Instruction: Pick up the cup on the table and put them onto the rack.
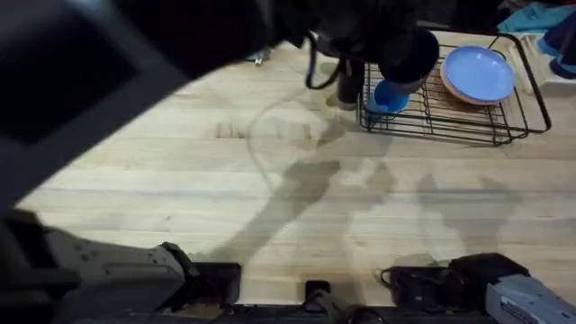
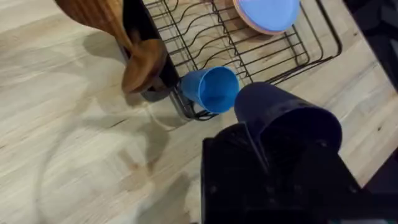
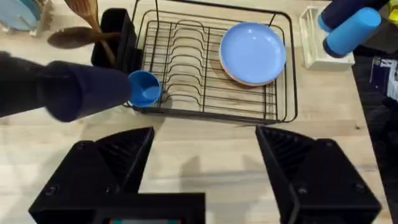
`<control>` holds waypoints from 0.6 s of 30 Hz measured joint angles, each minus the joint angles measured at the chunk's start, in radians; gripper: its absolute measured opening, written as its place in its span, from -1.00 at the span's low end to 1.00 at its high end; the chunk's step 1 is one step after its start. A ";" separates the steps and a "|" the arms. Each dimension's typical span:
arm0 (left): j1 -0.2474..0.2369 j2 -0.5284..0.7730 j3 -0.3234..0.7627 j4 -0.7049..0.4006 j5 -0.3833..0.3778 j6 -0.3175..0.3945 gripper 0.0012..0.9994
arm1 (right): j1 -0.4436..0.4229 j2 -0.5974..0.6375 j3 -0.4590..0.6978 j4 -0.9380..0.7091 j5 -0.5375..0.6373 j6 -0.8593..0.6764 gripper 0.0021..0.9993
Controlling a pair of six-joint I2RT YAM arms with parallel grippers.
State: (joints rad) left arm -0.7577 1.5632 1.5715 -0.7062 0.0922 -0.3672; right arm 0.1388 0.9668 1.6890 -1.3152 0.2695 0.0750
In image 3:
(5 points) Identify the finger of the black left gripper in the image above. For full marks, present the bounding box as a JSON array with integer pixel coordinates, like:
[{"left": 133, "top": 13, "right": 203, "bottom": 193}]
[{"left": 0, "top": 51, "right": 48, "bottom": 118}]

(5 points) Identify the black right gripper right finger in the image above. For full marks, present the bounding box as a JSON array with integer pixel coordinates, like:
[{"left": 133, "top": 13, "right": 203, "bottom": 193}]
[{"left": 255, "top": 124, "right": 382, "bottom": 224}]

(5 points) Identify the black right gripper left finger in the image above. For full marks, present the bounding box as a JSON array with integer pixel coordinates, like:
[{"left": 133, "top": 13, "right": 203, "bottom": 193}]
[{"left": 27, "top": 126, "right": 155, "bottom": 224}]

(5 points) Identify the navy blue cup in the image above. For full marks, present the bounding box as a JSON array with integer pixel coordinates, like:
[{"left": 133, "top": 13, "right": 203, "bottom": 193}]
[
  {"left": 42, "top": 60, "right": 132, "bottom": 123},
  {"left": 317, "top": 0, "right": 390, "bottom": 33}
]

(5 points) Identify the light blue cup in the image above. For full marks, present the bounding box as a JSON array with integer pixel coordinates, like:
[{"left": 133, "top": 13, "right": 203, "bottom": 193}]
[
  {"left": 322, "top": 7, "right": 382, "bottom": 59},
  {"left": 127, "top": 70, "right": 163, "bottom": 108}
]

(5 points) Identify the white peg rack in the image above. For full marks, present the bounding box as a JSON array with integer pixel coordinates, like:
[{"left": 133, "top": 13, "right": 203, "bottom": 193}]
[{"left": 299, "top": 6, "right": 356, "bottom": 71}]

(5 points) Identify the light blue plate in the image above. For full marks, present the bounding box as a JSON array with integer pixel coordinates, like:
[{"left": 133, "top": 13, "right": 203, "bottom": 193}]
[{"left": 0, "top": 0, "right": 42, "bottom": 32}]

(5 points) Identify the clear plate stand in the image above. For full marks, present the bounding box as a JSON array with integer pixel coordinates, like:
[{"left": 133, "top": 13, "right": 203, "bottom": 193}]
[{"left": 0, "top": 0, "right": 54, "bottom": 37}]

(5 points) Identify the wooden spatula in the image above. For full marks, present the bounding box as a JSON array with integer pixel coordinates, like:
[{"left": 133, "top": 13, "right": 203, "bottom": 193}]
[{"left": 64, "top": 0, "right": 116, "bottom": 65}]

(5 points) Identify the black cutlery holder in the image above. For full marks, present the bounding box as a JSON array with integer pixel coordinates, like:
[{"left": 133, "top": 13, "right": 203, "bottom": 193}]
[{"left": 90, "top": 8, "right": 144, "bottom": 74}]

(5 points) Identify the printed box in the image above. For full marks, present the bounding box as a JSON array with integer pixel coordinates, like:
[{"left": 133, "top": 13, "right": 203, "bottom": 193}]
[{"left": 369, "top": 57, "right": 398, "bottom": 102}]

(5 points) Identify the yellow object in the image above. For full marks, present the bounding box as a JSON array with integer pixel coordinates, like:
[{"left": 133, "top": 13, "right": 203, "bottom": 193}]
[{"left": 387, "top": 0, "right": 398, "bottom": 23}]

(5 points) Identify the black wire dish rack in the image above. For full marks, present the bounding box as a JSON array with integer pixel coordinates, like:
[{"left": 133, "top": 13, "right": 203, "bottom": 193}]
[{"left": 123, "top": 0, "right": 299, "bottom": 125}]

